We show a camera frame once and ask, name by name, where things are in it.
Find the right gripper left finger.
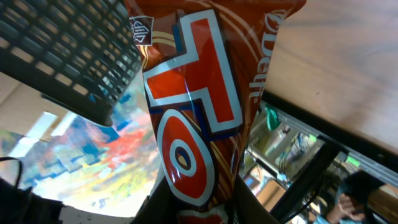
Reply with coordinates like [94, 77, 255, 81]
[131, 177, 178, 224]

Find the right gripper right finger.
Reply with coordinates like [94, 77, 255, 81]
[233, 176, 279, 224]

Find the red Top chocolate bar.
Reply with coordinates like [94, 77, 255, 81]
[125, 0, 304, 223]

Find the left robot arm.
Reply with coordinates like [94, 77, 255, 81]
[1, 157, 64, 224]

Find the person in background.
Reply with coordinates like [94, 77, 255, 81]
[313, 170, 385, 224]

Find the grey plastic basket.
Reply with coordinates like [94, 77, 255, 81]
[1, 0, 141, 127]

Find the black mounting rail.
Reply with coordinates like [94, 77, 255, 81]
[262, 91, 397, 186]

